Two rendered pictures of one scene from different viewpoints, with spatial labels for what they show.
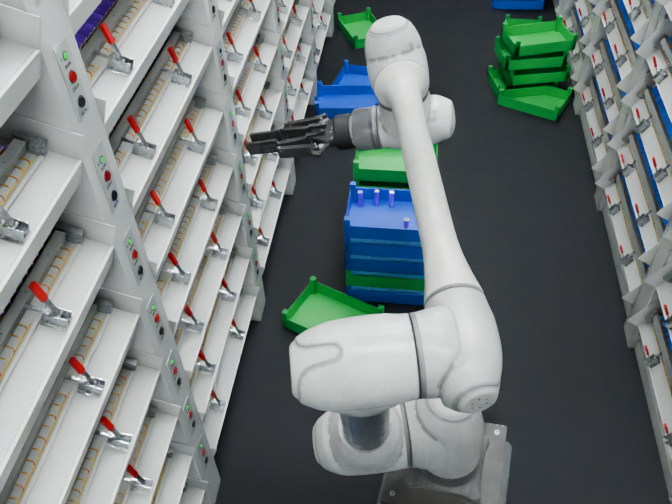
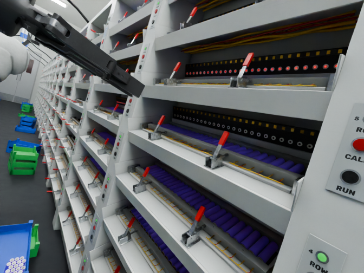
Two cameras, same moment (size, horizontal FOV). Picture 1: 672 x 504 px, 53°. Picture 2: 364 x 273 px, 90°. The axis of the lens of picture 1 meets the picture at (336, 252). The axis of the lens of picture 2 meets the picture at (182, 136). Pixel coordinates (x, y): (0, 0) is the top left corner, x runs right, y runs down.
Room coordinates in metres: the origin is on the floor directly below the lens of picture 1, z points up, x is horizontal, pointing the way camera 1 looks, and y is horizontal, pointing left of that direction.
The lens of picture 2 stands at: (1.57, -0.05, 0.96)
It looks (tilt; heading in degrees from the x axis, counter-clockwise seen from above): 3 degrees down; 130
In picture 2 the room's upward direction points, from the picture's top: 17 degrees clockwise
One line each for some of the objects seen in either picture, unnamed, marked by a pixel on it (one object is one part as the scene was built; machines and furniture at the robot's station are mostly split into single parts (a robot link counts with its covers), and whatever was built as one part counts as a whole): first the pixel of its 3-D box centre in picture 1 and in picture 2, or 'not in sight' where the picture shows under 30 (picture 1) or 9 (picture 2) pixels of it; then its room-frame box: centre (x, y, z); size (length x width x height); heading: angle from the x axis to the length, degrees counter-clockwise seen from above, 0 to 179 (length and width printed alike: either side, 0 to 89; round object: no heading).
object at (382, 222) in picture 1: (391, 211); not in sight; (1.70, -0.19, 0.36); 0.30 x 0.20 x 0.08; 81
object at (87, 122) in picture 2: not in sight; (98, 117); (0.22, 0.58, 0.85); 0.20 x 0.09 x 1.70; 81
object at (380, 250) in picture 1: (390, 228); not in sight; (1.70, -0.19, 0.28); 0.30 x 0.20 x 0.08; 81
